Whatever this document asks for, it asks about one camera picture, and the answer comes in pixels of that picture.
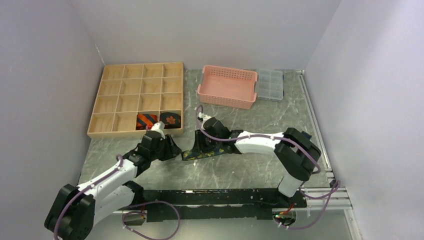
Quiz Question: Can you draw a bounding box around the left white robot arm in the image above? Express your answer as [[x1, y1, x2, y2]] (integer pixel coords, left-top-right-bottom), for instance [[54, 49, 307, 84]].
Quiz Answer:
[[44, 130, 182, 240]]

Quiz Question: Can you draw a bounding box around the orange navy striped tie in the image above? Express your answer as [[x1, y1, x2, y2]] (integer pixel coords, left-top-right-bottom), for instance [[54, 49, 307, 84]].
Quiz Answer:
[[136, 113, 158, 130]]

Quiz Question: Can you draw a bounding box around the dark rolled tie orange leaf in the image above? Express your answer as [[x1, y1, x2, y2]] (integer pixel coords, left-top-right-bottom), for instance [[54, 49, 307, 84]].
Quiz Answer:
[[159, 111, 182, 129]]

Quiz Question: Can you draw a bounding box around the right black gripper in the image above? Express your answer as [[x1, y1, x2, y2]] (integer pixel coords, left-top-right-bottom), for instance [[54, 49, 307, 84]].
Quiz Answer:
[[191, 128, 222, 155]]

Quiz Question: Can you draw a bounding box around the pink plastic basket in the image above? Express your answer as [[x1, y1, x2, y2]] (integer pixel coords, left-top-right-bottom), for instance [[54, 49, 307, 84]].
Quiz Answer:
[[197, 65, 258, 110]]

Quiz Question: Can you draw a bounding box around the blue yellow floral tie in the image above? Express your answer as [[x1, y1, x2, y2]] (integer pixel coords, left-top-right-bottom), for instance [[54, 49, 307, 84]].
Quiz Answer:
[[181, 148, 226, 161]]

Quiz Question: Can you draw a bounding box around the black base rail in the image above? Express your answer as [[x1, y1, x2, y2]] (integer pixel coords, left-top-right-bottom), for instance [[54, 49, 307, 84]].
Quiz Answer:
[[121, 188, 307, 223]]

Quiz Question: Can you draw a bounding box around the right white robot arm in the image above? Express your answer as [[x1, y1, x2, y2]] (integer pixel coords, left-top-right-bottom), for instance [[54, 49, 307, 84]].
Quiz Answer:
[[193, 115, 322, 208]]

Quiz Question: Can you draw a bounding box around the clear plastic organizer box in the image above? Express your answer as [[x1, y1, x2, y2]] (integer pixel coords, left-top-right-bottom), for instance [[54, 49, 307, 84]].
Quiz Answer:
[[255, 69, 284, 102]]

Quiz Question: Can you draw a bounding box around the wooden compartment tray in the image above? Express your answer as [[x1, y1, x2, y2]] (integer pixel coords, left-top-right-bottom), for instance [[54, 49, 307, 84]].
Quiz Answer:
[[87, 62, 184, 139]]

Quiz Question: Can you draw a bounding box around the aluminium frame rail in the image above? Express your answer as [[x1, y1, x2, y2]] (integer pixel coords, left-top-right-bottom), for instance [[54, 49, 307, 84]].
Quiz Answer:
[[296, 69, 353, 210]]

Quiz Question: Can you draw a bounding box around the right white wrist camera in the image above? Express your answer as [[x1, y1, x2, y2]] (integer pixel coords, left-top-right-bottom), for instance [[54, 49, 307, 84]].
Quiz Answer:
[[197, 112, 211, 122]]

